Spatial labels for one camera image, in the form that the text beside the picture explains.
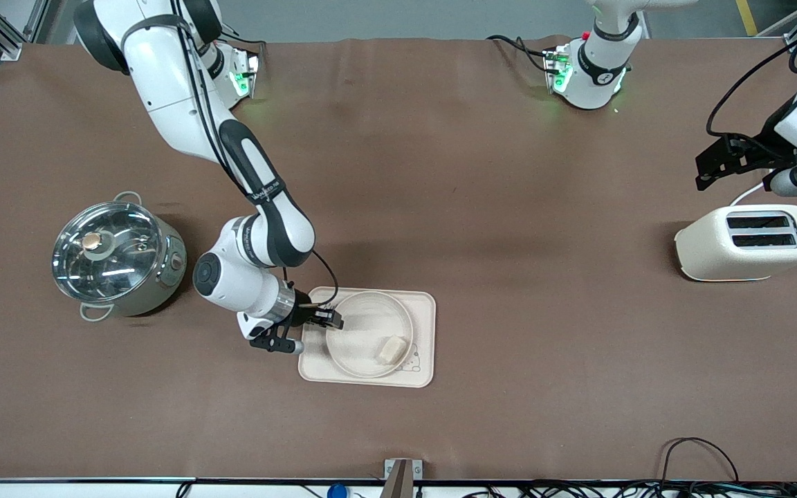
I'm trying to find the glass pot lid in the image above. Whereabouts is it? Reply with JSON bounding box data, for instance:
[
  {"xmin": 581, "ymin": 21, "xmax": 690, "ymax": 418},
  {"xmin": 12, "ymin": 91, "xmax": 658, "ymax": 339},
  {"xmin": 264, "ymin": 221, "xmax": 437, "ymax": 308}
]
[{"xmin": 51, "ymin": 202, "xmax": 164, "ymax": 305}]

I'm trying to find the metal table edge bracket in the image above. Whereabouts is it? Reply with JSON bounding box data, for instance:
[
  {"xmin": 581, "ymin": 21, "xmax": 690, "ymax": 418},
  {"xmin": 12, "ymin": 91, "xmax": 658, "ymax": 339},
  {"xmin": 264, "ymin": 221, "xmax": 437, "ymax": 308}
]
[{"xmin": 385, "ymin": 459, "xmax": 423, "ymax": 498}]

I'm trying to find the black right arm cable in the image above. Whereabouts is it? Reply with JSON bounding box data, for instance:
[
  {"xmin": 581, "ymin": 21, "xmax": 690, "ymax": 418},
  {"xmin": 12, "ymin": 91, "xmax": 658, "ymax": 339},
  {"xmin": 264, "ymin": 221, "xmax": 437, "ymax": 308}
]
[{"xmin": 170, "ymin": 0, "xmax": 339, "ymax": 308}]

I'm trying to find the cream round plate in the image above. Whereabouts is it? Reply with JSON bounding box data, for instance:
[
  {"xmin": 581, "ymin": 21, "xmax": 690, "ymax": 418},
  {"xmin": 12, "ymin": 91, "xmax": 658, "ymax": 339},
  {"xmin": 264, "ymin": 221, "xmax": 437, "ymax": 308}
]
[{"xmin": 325, "ymin": 291, "xmax": 414, "ymax": 379}]

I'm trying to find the white toaster power cable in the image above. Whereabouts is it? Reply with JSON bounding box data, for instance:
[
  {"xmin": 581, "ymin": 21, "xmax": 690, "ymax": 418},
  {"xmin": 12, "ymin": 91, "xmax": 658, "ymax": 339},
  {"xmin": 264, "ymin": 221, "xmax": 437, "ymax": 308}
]
[{"xmin": 729, "ymin": 181, "xmax": 767, "ymax": 207}]

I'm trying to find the black looped cable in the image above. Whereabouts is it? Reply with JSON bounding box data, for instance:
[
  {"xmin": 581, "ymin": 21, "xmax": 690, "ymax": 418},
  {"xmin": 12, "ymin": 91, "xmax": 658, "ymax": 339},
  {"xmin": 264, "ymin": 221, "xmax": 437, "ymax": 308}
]
[{"xmin": 659, "ymin": 437, "xmax": 740, "ymax": 485}]

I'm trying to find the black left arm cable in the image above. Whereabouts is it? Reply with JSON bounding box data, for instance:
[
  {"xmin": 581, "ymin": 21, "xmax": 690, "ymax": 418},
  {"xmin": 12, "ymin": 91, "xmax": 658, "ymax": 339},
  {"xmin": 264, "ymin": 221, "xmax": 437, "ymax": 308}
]
[{"xmin": 706, "ymin": 28, "xmax": 797, "ymax": 139}]

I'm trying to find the cream rabbit print tray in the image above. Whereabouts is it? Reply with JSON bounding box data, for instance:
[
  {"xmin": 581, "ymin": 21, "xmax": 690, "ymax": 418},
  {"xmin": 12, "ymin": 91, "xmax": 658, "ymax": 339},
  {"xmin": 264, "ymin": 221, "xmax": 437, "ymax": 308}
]
[{"xmin": 298, "ymin": 286, "xmax": 437, "ymax": 388}]

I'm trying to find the black cable bundle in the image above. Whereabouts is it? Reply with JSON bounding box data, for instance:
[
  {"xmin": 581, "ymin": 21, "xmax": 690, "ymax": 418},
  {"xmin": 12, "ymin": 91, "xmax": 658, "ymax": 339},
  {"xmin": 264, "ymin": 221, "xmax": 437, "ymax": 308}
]
[{"xmin": 461, "ymin": 481, "xmax": 797, "ymax": 498}]

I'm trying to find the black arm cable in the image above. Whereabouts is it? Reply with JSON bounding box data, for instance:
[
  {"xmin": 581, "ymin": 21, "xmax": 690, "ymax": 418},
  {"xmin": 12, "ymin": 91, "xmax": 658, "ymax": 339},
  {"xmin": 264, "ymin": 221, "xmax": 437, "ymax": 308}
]
[
  {"xmin": 706, "ymin": 28, "xmax": 797, "ymax": 139},
  {"xmin": 170, "ymin": 0, "xmax": 339, "ymax": 308}
]

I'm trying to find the green electric cooking pot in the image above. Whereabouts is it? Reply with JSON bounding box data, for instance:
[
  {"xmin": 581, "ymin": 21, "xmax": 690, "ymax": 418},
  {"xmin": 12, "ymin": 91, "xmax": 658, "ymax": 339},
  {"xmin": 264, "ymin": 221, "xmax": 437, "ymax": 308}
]
[{"xmin": 51, "ymin": 192, "xmax": 188, "ymax": 322}]

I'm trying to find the brown table cover cloth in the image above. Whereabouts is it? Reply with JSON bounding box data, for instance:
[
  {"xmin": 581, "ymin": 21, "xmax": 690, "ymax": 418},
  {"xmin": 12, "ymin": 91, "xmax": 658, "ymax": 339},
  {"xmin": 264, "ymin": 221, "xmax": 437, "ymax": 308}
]
[{"xmin": 0, "ymin": 36, "xmax": 797, "ymax": 483}]

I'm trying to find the cream two-slot toaster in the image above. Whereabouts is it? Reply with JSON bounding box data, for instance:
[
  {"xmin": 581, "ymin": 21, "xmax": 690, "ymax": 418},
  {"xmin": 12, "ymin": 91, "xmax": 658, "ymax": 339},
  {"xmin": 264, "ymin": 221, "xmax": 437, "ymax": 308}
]
[{"xmin": 674, "ymin": 204, "xmax": 797, "ymax": 282}]

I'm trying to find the black base power cable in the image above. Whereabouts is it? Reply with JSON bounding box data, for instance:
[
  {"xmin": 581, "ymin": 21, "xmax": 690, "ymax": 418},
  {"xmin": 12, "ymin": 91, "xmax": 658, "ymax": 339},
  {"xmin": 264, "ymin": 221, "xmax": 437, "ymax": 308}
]
[{"xmin": 487, "ymin": 35, "xmax": 553, "ymax": 73}]

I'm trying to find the pale steamed bun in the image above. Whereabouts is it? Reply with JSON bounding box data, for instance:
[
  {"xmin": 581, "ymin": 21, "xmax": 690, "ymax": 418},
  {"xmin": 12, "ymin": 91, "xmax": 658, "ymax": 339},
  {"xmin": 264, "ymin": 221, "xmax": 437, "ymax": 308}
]
[{"xmin": 376, "ymin": 335, "xmax": 410, "ymax": 364}]

